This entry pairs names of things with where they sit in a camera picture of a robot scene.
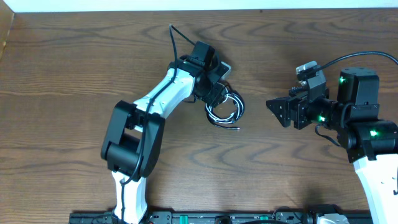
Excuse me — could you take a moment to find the white usb cable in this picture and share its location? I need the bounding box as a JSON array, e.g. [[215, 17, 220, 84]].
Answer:
[[206, 93, 241, 123]]

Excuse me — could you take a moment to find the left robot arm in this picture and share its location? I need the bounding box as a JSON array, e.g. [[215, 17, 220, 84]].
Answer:
[[101, 41, 231, 223]]

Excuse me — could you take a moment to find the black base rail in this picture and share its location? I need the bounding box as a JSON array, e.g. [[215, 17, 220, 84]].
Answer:
[[68, 204, 374, 224]]

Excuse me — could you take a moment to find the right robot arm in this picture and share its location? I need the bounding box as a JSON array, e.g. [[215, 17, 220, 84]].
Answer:
[[266, 67, 397, 223]]

